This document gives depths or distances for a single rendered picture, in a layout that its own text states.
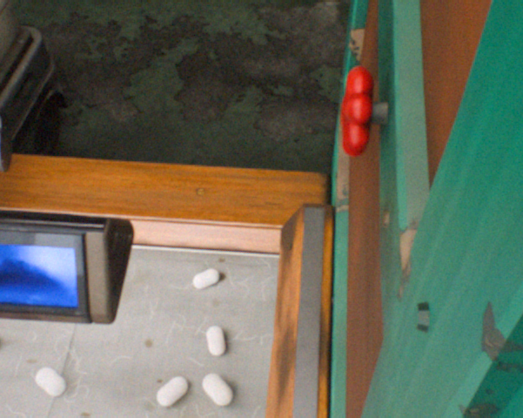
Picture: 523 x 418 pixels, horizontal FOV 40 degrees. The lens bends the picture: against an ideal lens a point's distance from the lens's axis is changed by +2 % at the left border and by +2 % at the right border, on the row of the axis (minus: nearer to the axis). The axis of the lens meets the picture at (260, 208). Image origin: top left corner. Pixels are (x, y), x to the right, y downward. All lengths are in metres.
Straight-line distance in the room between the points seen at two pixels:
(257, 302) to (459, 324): 0.69
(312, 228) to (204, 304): 0.18
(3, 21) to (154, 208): 0.92
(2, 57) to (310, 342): 1.21
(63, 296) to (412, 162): 0.29
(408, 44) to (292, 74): 1.81
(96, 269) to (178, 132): 1.53
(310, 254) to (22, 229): 0.34
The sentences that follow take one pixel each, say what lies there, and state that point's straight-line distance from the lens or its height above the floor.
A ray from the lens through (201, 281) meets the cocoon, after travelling 0.85.
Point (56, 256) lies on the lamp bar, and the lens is 0.49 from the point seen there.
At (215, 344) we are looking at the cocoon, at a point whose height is 0.76.
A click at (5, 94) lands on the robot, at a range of 1.71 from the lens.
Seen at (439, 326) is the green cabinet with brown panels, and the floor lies 1.33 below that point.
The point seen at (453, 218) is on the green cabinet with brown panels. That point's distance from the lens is 0.18.
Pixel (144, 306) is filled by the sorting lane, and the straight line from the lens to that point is 0.86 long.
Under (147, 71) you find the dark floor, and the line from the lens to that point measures 2.18.
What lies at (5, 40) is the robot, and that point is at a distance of 1.75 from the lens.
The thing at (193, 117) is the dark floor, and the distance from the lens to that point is 2.03.
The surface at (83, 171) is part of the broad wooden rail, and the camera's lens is 0.96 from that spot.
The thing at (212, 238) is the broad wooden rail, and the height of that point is 0.75.
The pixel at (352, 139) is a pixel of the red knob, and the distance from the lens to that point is 0.33.
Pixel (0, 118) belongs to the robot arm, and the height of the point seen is 0.89.
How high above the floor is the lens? 1.49
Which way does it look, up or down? 55 degrees down
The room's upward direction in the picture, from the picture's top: 1 degrees counter-clockwise
